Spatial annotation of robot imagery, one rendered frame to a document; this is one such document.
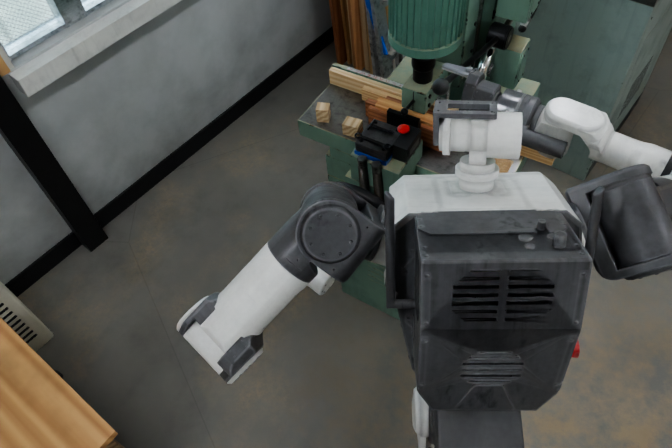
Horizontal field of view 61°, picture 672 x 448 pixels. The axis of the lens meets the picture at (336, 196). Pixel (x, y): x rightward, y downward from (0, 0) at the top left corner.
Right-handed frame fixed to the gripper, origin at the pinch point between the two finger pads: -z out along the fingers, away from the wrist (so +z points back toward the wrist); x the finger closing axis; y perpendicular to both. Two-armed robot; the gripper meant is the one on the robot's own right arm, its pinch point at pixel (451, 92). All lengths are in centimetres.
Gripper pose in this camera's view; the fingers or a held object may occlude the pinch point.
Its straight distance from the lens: 127.7
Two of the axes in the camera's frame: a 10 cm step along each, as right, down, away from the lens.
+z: 8.5, 3.7, -3.8
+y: 5.2, -4.8, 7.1
